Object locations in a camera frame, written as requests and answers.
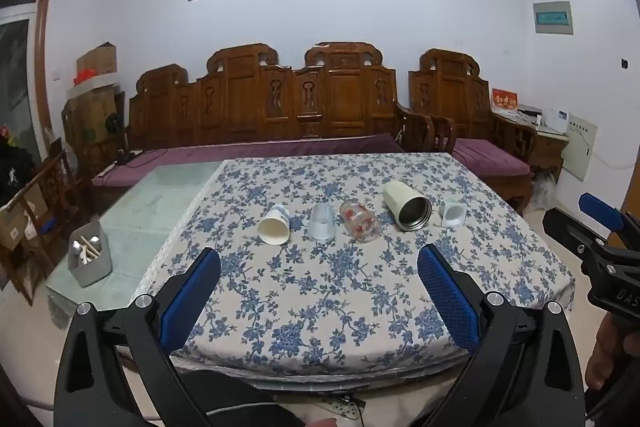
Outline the white desktop device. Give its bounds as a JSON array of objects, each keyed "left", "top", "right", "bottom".
[{"left": 542, "top": 108, "right": 571, "bottom": 134}]

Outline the wooden side table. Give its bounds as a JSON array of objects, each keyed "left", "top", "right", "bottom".
[{"left": 529, "top": 126, "right": 569, "bottom": 174}]

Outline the glass cup red print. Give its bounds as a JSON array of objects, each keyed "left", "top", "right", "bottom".
[{"left": 339, "top": 200, "right": 382, "bottom": 243}]

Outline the wooden utensil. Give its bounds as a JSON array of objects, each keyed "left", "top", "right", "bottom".
[{"left": 75, "top": 235, "right": 102, "bottom": 261}]

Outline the cream steel tumbler cup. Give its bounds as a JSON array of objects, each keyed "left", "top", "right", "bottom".
[{"left": 383, "top": 180, "right": 433, "bottom": 232}]

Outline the dark wooden chair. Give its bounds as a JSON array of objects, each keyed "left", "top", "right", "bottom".
[{"left": 0, "top": 151, "right": 83, "bottom": 305}]

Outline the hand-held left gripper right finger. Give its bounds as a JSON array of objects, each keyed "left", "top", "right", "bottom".
[{"left": 416, "top": 243, "right": 586, "bottom": 427}]

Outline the clear plastic cup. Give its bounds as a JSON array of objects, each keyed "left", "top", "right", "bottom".
[{"left": 307, "top": 204, "right": 336, "bottom": 241}]

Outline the red gift box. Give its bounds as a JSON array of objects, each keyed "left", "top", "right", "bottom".
[{"left": 491, "top": 88, "right": 521, "bottom": 113}]

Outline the blue floral tablecloth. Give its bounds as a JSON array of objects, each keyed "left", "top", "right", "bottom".
[{"left": 131, "top": 153, "right": 576, "bottom": 379}]

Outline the carved wooden sofa bench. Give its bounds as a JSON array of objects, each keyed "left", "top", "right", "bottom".
[{"left": 125, "top": 42, "right": 437, "bottom": 158}]

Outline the stack of large cardboard boxes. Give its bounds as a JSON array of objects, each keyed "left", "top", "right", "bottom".
[{"left": 62, "top": 86, "right": 126, "bottom": 150}]

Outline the short purple seat cushion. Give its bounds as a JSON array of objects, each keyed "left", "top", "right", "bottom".
[{"left": 452, "top": 139, "right": 531, "bottom": 178}]

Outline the wooden door frame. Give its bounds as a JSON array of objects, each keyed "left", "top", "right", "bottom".
[{"left": 14, "top": 0, "right": 59, "bottom": 150}]

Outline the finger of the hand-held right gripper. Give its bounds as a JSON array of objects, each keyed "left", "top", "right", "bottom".
[
  {"left": 579, "top": 193, "right": 640, "bottom": 252},
  {"left": 542, "top": 206, "right": 609, "bottom": 259}
]

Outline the white plastic bag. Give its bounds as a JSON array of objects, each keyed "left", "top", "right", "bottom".
[{"left": 530, "top": 171, "right": 560, "bottom": 212}]

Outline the green wall panel box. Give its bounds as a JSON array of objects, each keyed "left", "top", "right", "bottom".
[{"left": 532, "top": 0, "right": 573, "bottom": 36}]

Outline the black charger with cable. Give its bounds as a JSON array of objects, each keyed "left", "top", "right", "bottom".
[{"left": 115, "top": 148, "right": 147, "bottom": 166}]

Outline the small cardboard box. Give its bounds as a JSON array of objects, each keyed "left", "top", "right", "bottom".
[{"left": 76, "top": 42, "right": 119, "bottom": 78}]

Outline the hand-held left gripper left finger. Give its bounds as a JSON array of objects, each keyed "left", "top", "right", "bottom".
[{"left": 52, "top": 248, "right": 222, "bottom": 427}]

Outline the grey utensil container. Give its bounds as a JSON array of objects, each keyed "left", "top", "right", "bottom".
[{"left": 67, "top": 222, "right": 113, "bottom": 288}]

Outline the carved wooden armchair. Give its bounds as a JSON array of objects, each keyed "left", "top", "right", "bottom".
[{"left": 409, "top": 49, "right": 539, "bottom": 214}]

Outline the long purple seat cushion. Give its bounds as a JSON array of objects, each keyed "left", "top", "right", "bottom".
[{"left": 92, "top": 133, "right": 406, "bottom": 188}]

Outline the person's right hand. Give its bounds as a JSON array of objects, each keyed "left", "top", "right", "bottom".
[{"left": 585, "top": 314, "right": 627, "bottom": 391}]

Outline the small white cup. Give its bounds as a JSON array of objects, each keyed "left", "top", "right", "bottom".
[{"left": 439, "top": 199, "right": 465, "bottom": 228}]

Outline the white power strip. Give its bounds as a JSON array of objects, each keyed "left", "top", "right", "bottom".
[{"left": 324, "top": 396, "right": 367, "bottom": 421}]

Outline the white paper cup blue print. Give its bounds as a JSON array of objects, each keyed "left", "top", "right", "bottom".
[{"left": 257, "top": 204, "right": 292, "bottom": 245}]

